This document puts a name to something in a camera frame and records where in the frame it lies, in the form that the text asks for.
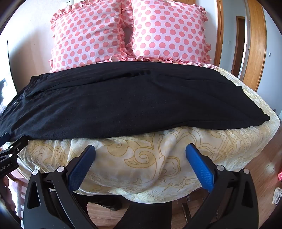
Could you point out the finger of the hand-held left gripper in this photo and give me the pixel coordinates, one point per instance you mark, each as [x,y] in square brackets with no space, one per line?
[4,137]
[18,144]

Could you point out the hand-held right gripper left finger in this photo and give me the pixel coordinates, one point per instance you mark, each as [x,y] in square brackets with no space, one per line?
[80,169]

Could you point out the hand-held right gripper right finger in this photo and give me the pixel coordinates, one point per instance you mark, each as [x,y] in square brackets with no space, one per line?
[199,167]

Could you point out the black pants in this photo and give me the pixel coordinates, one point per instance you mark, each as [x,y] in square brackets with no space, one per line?
[132,105]

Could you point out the dark wooden chair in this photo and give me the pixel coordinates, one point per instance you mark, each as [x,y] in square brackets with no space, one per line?
[18,198]

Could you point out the yellow patterned blanket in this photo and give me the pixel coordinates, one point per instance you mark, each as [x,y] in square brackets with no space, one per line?
[143,171]

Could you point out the black flat television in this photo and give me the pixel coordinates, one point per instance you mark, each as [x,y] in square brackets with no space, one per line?
[12,66]

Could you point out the brown wooden door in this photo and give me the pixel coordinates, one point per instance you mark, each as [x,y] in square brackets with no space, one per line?
[240,46]

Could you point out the pink polka dot pillow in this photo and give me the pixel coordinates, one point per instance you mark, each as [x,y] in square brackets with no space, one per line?
[88,33]
[169,33]

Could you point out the wooden door frame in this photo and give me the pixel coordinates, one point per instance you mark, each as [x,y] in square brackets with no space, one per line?
[255,44]

